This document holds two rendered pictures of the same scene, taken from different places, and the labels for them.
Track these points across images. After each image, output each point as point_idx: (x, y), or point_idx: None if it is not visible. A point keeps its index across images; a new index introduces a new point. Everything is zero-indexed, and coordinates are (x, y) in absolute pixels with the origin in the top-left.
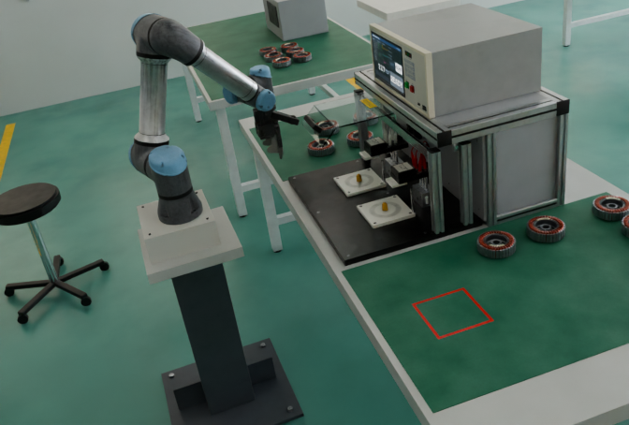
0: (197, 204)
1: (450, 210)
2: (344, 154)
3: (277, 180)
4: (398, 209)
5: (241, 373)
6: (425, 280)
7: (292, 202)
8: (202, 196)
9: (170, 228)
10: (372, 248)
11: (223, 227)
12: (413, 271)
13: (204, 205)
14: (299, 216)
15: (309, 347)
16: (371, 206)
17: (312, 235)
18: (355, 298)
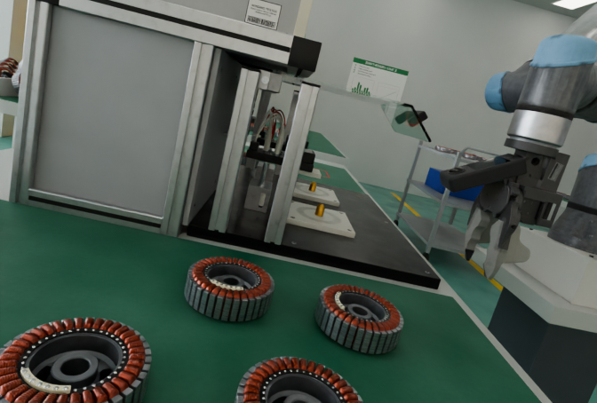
0: (554, 222)
1: (249, 172)
2: (298, 286)
3: (465, 305)
4: (298, 185)
5: None
6: (313, 177)
7: (423, 257)
8: (573, 249)
9: None
10: (341, 189)
11: (521, 274)
12: (317, 181)
13: (553, 241)
14: (409, 240)
15: None
16: (323, 196)
17: (394, 223)
18: (364, 191)
